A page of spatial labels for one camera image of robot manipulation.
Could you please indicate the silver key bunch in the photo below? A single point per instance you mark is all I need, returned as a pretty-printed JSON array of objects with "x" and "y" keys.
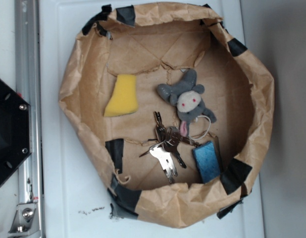
[{"x": 168, "y": 140}]

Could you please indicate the yellow sponge piece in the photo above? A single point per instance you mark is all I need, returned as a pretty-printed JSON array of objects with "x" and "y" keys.
[{"x": 124, "y": 97}]

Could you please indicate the grey plush mouse toy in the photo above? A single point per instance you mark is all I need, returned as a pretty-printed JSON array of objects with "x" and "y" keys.
[{"x": 186, "y": 96}]

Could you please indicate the blue sponge block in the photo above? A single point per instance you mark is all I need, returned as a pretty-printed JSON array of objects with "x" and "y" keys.
[{"x": 207, "y": 162}]

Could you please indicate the brown paper bag bin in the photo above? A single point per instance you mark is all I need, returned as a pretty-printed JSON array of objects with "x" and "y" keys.
[{"x": 158, "y": 43}]

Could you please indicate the aluminium extrusion rail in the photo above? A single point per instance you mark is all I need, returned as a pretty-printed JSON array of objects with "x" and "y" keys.
[{"x": 27, "y": 55}]

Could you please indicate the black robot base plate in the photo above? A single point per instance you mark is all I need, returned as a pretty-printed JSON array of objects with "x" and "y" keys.
[{"x": 14, "y": 132}]

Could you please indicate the metal corner bracket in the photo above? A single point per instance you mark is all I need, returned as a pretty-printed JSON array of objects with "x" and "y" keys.
[{"x": 26, "y": 220}]

